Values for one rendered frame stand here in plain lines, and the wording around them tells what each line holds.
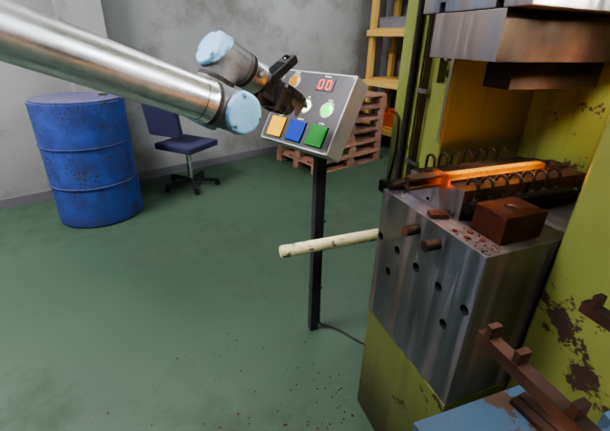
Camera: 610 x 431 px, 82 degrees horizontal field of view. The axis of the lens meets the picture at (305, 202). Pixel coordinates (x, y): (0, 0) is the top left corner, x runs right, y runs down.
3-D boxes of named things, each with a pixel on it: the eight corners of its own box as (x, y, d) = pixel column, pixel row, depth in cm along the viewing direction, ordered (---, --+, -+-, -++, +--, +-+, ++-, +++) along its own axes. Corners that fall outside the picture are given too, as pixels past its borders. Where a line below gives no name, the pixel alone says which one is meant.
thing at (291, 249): (282, 262, 123) (282, 249, 120) (278, 254, 127) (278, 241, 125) (389, 241, 137) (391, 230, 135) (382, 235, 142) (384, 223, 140)
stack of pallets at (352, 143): (337, 144, 488) (340, 86, 455) (381, 158, 435) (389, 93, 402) (273, 159, 423) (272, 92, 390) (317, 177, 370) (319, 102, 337)
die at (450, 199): (457, 220, 84) (466, 188, 81) (408, 190, 101) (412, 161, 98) (576, 199, 98) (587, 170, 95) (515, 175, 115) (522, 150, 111)
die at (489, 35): (495, 62, 69) (507, 7, 65) (428, 57, 86) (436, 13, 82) (628, 63, 83) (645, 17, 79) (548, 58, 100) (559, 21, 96)
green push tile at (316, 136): (319, 148, 116) (328, 127, 116) (303, 143, 121) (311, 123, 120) (322, 150, 117) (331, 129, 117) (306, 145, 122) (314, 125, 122)
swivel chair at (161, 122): (201, 172, 372) (191, 83, 334) (229, 186, 340) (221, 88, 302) (152, 185, 337) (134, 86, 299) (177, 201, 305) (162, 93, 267)
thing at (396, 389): (416, 507, 108) (444, 406, 89) (356, 399, 140) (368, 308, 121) (544, 442, 127) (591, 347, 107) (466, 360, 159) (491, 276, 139)
